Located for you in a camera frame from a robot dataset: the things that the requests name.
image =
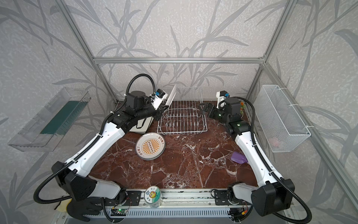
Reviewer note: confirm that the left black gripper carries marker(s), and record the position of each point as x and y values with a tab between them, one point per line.
158	110

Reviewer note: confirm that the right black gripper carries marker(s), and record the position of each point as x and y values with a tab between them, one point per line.
210	111

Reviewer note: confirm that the square white plate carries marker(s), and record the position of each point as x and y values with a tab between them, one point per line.
142	125

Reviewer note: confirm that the round white plate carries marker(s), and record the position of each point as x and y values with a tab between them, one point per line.
150	146
171	96

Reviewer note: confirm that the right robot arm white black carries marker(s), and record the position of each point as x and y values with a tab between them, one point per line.
273	193

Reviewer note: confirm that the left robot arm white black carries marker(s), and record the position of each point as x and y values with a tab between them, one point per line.
73	175

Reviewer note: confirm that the white pot artificial flowers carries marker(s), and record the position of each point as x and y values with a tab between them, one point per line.
242	108

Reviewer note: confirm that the pink object in basket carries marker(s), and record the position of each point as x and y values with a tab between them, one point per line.
274	142

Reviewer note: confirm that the round tape roll green label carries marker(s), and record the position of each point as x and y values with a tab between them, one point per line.
153	197

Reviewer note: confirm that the left green circuit board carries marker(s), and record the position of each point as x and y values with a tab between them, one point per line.
119	212

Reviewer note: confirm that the black glove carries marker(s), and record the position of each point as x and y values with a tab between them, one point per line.
80	210

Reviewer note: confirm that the yellow sponge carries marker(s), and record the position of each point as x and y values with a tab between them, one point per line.
63	205

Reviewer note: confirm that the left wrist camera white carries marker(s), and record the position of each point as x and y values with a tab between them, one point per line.
157	98

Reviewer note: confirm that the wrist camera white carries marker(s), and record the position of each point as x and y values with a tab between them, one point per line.
221	96
157	98

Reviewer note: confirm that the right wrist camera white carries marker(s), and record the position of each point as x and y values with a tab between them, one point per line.
221	96

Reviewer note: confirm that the white wire dish rack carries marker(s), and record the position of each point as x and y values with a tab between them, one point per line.
184	115

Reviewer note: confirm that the purple scoop pink handle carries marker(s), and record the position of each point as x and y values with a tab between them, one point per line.
238	158

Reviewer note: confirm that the white mesh wall basket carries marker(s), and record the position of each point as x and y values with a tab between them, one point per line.
279	118

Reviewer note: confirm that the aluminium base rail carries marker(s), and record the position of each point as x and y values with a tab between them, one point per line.
177	203

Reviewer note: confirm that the clear plastic wall shelf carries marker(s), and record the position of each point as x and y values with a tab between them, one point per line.
45	131

